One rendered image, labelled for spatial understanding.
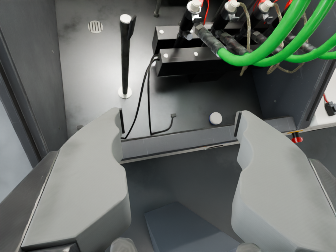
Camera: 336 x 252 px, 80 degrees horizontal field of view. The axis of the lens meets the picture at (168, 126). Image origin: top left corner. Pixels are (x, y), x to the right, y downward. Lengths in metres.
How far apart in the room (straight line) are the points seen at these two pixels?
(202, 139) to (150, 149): 0.13
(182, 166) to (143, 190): 0.32
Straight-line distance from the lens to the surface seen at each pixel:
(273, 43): 0.25
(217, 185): 1.58
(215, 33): 0.52
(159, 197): 1.46
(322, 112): 0.70
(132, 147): 0.47
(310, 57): 0.43
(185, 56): 0.53
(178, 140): 0.49
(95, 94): 0.63
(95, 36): 0.72
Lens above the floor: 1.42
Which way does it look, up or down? 74 degrees down
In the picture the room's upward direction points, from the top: 47 degrees clockwise
